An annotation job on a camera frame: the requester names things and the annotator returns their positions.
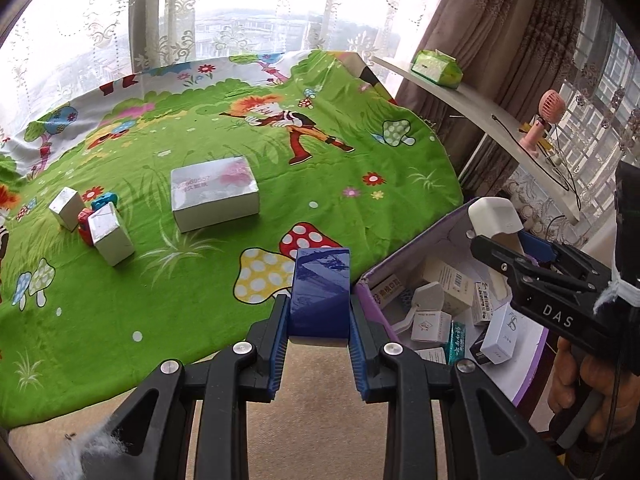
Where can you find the white shelf board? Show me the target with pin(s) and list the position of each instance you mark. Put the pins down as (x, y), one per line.
(480, 110)

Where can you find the green printed blanket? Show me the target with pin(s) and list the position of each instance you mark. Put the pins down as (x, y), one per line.
(200, 130)

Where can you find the person's right forearm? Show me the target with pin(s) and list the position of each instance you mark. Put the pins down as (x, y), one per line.
(610, 462)

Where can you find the beige box with label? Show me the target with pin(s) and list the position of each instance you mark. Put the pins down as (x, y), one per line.
(450, 282)

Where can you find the grey window frame post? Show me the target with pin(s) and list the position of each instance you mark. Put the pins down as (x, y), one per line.
(147, 15)

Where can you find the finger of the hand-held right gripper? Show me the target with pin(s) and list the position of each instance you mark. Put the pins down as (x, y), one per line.
(505, 257)
(537, 249)

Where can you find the blue toy block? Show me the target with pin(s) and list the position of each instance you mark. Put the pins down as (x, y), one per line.
(105, 201)

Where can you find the red toy block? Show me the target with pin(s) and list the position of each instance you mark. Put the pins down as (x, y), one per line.
(84, 227)

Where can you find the green tissue pack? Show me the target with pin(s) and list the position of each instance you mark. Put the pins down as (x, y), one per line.
(437, 67)

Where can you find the small white cube box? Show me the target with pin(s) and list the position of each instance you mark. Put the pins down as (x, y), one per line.
(67, 207)

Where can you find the glossy blue box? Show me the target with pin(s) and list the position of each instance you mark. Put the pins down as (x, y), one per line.
(320, 295)

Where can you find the white box with silver face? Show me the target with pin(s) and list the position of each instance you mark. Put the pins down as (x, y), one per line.
(112, 237)

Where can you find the white plastic tray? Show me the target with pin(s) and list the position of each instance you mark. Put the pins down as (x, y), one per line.
(495, 215)

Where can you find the black product box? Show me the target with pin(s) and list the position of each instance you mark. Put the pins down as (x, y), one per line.
(481, 350)

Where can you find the sheer lace curtain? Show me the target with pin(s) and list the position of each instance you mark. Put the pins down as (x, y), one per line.
(280, 5)

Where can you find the pink handheld fan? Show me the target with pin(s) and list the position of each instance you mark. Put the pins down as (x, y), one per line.
(551, 105)

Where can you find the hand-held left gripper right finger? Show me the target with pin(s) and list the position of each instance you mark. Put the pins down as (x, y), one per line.
(359, 360)

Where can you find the beige cushion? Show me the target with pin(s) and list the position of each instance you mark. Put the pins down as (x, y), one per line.
(320, 435)

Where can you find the white lace side curtain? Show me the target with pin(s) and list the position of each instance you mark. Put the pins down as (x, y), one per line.
(600, 85)

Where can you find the large white pink-print box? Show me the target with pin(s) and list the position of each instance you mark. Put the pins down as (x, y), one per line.
(215, 190)

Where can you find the grey fluff tuft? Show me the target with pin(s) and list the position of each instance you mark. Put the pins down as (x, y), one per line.
(95, 457)

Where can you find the person's right hand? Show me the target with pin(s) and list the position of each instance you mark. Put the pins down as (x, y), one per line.
(622, 405)

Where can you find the white patterned small box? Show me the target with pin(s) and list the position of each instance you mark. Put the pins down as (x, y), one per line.
(430, 325)

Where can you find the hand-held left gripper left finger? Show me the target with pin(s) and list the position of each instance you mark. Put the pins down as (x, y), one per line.
(278, 360)

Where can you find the purple cardboard box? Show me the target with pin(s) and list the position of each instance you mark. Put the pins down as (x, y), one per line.
(515, 372)

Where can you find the brown patterned curtain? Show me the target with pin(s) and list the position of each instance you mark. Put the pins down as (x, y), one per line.
(490, 35)

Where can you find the white plastic hook holder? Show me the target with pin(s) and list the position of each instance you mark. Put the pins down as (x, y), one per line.
(430, 297)

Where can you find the teal packet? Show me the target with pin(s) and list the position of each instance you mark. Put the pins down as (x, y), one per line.
(457, 342)

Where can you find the white box with brown print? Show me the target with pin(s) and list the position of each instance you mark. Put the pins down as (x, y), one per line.
(387, 290)

